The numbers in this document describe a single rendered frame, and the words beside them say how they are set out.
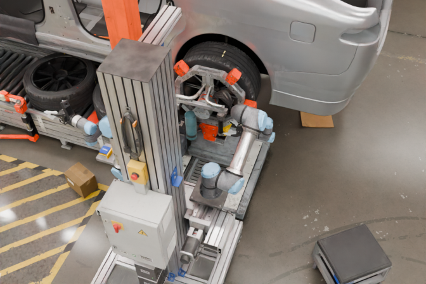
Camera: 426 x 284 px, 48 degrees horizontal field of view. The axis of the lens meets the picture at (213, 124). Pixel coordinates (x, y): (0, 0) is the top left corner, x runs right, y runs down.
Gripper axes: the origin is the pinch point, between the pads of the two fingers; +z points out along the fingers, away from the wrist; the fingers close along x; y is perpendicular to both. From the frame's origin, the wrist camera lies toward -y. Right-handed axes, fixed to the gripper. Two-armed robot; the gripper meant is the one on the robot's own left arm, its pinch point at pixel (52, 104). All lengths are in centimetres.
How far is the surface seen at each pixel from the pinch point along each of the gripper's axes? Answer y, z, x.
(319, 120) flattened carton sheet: 95, -113, 213
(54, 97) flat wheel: 66, 78, 59
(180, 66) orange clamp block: 0, -36, 88
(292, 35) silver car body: -35, -104, 121
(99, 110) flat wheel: 66, 35, 70
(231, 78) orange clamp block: -1, -75, 96
